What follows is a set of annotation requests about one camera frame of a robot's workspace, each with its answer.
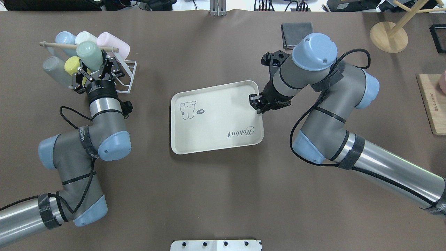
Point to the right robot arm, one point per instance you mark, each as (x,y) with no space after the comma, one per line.
(319,136)

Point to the cream rabbit tray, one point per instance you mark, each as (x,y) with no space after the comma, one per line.
(215,118)

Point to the wooden rack handle rod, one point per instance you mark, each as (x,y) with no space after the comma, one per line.
(71,46)

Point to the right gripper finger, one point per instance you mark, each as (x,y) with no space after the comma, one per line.
(255,101)

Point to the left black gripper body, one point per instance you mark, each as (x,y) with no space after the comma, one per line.
(100,91)

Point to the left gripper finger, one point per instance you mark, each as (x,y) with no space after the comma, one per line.
(83,69)
(105,66)

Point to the white cream cup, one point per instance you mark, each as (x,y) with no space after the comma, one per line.
(85,36)

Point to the yellow cup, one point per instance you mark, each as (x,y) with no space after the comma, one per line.
(72,65)

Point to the grey metal bracket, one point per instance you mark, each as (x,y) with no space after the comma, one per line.
(218,8)

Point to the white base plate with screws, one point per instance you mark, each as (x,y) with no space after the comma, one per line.
(217,245)

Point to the white wire cup rack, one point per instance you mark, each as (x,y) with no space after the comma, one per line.
(128,66)

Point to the light blue cup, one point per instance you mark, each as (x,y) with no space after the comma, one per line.
(66,37)

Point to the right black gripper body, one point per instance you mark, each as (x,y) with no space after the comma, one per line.
(273,98)

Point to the green cup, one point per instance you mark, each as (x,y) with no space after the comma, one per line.
(90,54)

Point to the pink cup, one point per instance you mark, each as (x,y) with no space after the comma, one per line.
(106,39)

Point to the grey cup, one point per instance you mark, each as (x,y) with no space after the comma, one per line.
(55,68)

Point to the bamboo cutting board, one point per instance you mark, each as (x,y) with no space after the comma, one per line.
(434,100)

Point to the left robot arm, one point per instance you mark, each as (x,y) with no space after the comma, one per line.
(73,155)

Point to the black frame box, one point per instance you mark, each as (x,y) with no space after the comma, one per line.
(438,32)

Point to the wooden stand with round base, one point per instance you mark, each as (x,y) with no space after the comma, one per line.
(392,38)

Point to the pink bottom bowl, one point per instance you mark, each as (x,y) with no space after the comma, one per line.
(442,82)

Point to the folded grey cloth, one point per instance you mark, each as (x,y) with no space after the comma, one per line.
(293,33)

